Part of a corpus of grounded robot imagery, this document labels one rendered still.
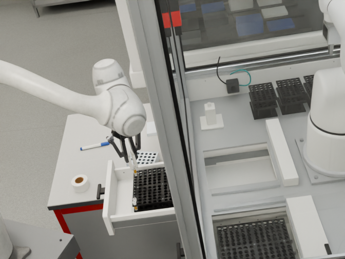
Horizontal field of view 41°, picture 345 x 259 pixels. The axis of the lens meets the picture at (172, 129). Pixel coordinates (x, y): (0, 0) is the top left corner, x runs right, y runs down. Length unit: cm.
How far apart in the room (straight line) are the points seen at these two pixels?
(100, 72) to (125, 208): 57
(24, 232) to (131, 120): 73
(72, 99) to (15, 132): 256
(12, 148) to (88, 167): 168
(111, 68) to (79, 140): 89
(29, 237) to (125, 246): 55
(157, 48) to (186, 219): 43
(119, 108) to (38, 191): 200
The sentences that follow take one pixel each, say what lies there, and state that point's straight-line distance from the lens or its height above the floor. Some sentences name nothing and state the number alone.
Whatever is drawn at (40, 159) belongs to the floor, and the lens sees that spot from 349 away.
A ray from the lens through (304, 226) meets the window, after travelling 113.
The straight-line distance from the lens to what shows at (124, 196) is 181.
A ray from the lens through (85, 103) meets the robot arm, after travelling 131.
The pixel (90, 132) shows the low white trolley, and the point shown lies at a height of 76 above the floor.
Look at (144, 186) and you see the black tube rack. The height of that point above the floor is 90.
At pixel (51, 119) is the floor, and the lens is 384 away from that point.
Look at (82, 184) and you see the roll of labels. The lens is 197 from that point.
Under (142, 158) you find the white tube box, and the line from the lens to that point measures 201.
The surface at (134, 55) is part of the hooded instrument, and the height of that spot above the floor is 100.
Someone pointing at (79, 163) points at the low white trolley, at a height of 76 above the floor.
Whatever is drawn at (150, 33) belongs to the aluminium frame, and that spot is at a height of 179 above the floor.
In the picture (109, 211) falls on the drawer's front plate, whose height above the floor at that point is 91.
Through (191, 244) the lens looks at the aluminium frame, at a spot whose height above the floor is 124.
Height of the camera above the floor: 213
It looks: 39 degrees down
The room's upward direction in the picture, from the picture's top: 11 degrees counter-clockwise
